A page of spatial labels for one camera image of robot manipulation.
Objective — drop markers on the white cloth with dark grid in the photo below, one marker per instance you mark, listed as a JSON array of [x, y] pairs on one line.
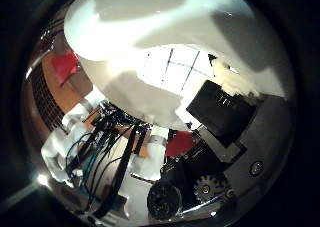
[[180, 70]]

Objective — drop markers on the red box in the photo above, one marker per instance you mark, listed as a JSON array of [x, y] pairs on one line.
[[180, 143]]

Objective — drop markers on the brown wooden slatted cabinet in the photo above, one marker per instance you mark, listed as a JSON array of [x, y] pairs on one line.
[[46, 100]]

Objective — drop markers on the red chair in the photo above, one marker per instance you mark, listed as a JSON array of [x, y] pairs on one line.
[[65, 65]]

